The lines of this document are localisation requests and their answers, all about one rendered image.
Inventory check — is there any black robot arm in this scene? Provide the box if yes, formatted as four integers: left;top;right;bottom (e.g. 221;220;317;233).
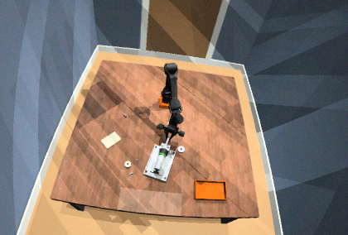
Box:
161;63;184;134

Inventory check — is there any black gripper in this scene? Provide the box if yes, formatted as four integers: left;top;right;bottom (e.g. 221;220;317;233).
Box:
157;119;185;141

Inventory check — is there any orange shallow tray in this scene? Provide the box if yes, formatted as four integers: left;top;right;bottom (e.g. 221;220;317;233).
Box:
194;180;227;201

